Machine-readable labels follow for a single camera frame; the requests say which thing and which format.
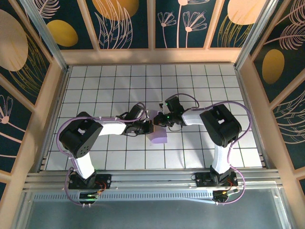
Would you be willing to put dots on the light purple paper sheet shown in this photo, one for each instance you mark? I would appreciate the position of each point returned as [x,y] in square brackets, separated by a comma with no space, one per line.
[158,138]

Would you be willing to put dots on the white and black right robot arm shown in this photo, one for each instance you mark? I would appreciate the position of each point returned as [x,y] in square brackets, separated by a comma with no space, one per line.
[193,117]

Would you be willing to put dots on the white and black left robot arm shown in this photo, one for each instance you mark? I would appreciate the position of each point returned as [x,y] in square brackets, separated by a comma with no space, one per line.
[112,127]

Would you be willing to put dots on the grey metal sheet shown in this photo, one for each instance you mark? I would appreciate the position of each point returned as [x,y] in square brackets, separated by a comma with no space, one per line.
[152,214]

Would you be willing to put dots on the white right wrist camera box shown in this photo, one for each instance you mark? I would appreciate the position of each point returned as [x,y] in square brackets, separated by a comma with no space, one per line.
[162,109]

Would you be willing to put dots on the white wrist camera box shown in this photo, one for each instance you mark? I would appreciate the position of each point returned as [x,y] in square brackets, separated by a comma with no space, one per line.
[147,115]
[162,109]

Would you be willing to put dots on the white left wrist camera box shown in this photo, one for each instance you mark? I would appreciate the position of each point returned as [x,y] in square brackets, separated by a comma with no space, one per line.
[147,115]

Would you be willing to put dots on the aluminium mounting rail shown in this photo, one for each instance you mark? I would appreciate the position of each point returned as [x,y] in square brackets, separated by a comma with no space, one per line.
[152,177]

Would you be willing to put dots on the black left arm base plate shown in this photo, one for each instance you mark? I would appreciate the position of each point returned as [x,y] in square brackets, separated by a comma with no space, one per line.
[104,181]

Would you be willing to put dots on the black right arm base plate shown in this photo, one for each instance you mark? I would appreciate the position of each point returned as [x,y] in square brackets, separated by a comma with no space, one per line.
[202,180]

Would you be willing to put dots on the aluminium side rail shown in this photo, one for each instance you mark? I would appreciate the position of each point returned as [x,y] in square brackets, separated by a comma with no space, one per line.
[246,95]
[54,119]

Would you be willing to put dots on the teal wall panel pink flowers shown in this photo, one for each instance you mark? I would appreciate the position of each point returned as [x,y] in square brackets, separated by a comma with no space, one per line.
[197,40]

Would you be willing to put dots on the teal wall panel orange circle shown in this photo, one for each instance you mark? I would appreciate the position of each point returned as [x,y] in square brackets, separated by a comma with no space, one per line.
[140,28]

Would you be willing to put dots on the teal wall panel cream circle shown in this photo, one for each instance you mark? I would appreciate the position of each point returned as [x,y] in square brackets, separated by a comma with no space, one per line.
[221,14]

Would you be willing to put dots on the aluminium frame post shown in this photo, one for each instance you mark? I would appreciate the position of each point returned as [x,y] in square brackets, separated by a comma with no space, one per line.
[49,40]
[254,35]

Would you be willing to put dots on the teal wall panel white flower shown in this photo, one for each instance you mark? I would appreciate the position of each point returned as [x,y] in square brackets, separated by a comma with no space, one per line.
[14,148]

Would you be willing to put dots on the teal wall panel yellow oval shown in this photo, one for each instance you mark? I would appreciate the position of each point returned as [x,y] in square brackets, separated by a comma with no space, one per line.
[293,71]
[78,14]

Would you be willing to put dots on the teal wall panel leaf outlines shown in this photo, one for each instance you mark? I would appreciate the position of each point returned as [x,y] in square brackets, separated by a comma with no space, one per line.
[295,148]

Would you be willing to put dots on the teal wall panel cream disc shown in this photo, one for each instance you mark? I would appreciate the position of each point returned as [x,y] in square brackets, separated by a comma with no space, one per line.
[14,78]

